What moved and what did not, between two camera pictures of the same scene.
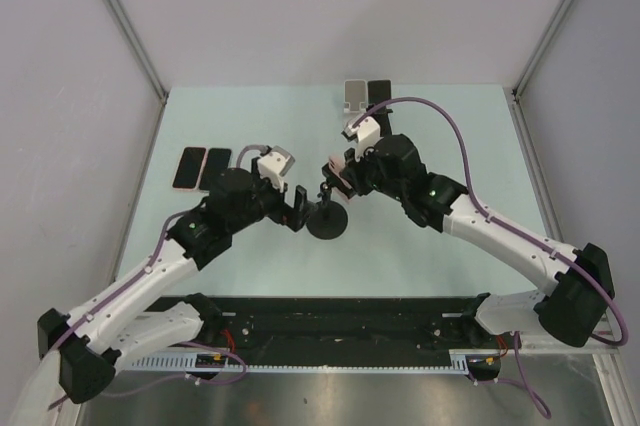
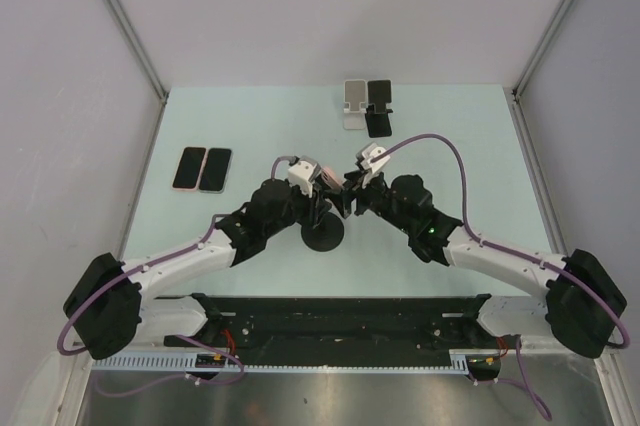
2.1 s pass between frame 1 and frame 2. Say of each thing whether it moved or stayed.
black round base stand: moved
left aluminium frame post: stayed
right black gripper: moved
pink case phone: stayed
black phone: stayed
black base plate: stayed
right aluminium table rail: stayed
